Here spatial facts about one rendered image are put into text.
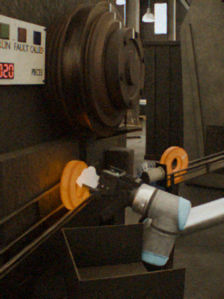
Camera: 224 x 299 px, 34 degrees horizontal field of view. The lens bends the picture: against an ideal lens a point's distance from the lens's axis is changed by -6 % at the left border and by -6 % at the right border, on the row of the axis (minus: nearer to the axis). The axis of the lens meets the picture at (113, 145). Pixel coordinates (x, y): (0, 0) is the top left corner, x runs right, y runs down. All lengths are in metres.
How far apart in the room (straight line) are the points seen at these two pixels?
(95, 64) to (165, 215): 0.49
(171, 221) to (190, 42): 3.11
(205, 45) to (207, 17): 0.30
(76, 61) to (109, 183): 0.37
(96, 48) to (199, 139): 2.94
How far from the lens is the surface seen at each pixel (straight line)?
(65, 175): 1.14
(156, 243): 1.10
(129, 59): 1.23
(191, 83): 4.01
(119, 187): 1.13
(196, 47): 4.02
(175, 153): 1.72
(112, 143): 1.62
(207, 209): 1.25
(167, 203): 1.08
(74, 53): 1.11
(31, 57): 1.11
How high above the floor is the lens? 1.05
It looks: 9 degrees down
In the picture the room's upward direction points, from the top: 1 degrees clockwise
